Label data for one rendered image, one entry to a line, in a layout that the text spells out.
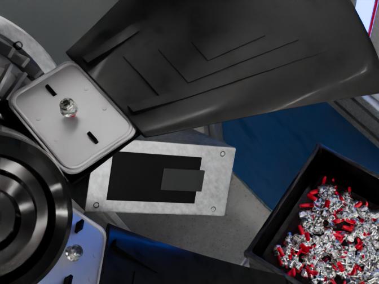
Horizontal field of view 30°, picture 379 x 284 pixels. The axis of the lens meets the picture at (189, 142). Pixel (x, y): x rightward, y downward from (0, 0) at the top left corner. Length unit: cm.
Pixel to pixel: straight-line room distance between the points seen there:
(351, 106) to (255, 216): 85
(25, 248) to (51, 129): 9
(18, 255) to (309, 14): 31
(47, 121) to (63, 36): 112
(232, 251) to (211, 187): 103
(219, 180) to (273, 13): 20
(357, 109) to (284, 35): 37
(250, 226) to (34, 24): 70
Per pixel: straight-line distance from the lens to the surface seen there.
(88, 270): 58
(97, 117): 54
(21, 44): 71
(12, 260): 50
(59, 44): 166
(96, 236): 61
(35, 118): 55
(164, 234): 176
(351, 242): 86
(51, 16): 159
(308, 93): 58
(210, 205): 71
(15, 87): 63
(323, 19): 62
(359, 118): 96
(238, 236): 175
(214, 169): 71
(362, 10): 81
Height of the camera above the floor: 164
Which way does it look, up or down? 62 degrees down
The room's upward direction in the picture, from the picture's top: 11 degrees counter-clockwise
